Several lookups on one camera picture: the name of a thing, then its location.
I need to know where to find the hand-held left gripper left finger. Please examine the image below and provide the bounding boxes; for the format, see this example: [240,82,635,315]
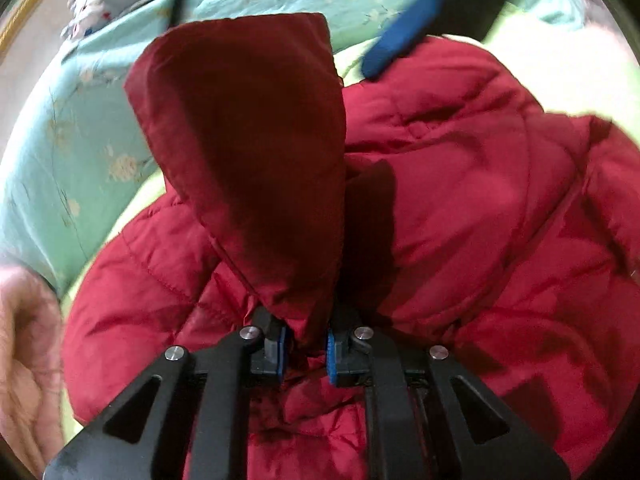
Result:
[44,307,291,480]

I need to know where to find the gold picture frame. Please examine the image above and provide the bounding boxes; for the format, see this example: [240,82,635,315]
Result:
[0,0,83,53]

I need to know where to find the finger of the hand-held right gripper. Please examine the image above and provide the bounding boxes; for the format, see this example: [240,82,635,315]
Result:
[361,0,447,81]

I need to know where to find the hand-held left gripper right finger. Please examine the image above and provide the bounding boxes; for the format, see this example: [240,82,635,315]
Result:
[325,304,571,480]

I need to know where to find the pink quilt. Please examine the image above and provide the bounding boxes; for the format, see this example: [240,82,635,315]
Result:
[0,264,67,478]

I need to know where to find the teal floral quilt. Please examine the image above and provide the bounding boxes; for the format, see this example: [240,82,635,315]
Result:
[0,0,586,296]

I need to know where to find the red quilted hooded jacket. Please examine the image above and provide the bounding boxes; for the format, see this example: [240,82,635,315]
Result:
[62,11,640,480]

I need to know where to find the light green blanket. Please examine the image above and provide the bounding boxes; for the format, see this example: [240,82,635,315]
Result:
[60,2,640,461]

